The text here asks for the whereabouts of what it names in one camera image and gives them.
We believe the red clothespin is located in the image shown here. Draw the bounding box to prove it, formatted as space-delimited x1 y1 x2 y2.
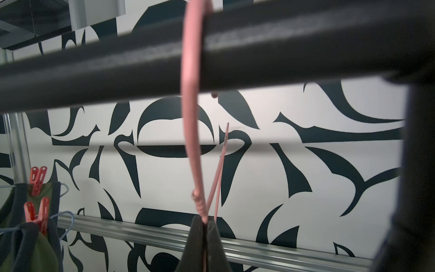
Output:
23 197 50 236
29 166 48 196

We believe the black clothes rack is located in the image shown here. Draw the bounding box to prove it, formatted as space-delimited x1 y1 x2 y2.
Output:
1 1 435 272

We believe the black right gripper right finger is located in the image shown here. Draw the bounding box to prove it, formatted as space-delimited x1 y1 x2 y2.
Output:
205 218 232 272

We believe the pink wire hanger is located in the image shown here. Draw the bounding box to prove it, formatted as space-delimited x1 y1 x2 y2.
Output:
180 0 229 224

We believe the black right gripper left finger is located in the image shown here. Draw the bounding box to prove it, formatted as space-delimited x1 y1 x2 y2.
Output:
176 215 206 272

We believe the green tank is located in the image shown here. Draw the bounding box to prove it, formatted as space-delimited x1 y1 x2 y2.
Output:
1 182 62 229
1 219 63 272

